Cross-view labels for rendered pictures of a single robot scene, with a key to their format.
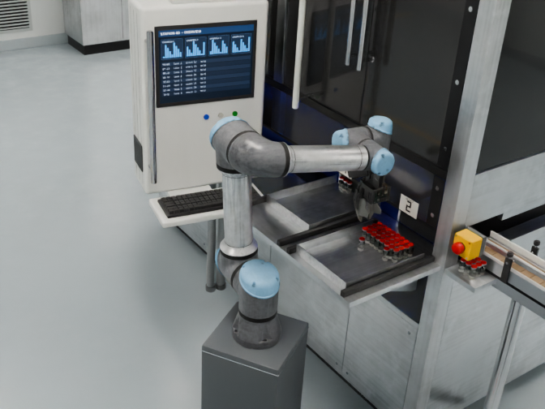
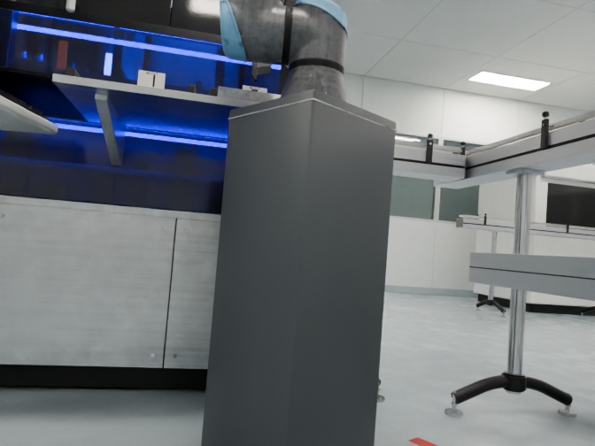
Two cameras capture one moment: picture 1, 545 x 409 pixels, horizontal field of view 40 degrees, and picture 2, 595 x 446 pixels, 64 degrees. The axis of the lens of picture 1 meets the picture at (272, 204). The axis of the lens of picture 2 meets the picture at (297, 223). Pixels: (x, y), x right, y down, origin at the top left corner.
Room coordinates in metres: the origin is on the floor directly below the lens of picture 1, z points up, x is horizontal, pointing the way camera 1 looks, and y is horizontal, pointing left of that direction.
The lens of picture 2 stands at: (1.38, 0.93, 0.51)
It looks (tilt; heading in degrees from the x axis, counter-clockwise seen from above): 3 degrees up; 295
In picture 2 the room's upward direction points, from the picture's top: 4 degrees clockwise
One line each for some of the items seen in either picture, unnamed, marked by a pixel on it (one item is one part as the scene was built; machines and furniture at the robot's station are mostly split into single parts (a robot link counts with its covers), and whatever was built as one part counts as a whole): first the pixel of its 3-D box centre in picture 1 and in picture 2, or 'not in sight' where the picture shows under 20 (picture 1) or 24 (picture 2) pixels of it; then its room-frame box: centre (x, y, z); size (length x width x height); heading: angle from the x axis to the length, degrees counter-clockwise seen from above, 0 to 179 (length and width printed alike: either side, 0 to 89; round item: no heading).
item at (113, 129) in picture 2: not in sight; (110, 134); (2.46, -0.08, 0.79); 0.34 x 0.03 x 0.13; 127
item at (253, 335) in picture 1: (257, 320); (314, 92); (1.78, 0.02, 0.84); 0.15 x 0.15 x 0.10
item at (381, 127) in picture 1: (378, 135); not in sight; (2.12, -0.31, 1.32); 0.09 x 0.08 x 0.11; 119
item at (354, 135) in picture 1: (354, 142); not in sight; (2.06, -0.24, 1.32); 0.11 x 0.11 x 0.08; 29
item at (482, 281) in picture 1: (474, 274); not in sight; (2.06, -0.68, 0.87); 0.14 x 0.13 x 0.02; 127
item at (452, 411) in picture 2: not in sight; (513, 394); (1.37, -0.92, 0.07); 0.50 x 0.08 x 0.14; 37
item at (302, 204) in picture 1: (323, 202); not in sight; (2.44, -0.19, 0.90); 0.34 x 0.26 x 0.04; 127
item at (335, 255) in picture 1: (359, 252); (259, 115); (2.10, -0.30, 0.90); 0.34 x 0.26 x 0.04; 126
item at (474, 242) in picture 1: (468, 243); not in sight; (2.04, -0.64, 0.99); 0.08 x 0.07 x 0.07; 127
